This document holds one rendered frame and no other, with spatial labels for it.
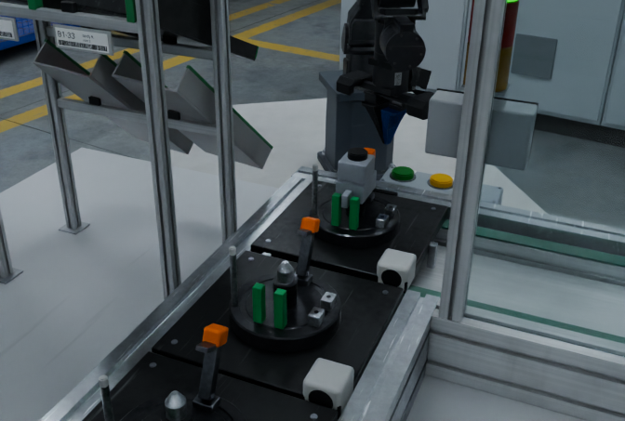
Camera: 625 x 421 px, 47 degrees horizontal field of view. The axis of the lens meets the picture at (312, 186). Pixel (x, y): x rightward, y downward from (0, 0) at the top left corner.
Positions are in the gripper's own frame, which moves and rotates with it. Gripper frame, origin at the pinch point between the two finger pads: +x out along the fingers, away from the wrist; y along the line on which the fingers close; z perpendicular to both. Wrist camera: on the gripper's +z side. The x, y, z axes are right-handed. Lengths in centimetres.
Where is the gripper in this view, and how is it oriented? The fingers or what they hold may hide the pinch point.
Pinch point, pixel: (388, 124)
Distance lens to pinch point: 118.2
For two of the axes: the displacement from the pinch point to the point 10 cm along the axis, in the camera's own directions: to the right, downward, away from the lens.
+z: 7.1, -3.1, 6.3
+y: -7.1, -3.3, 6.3
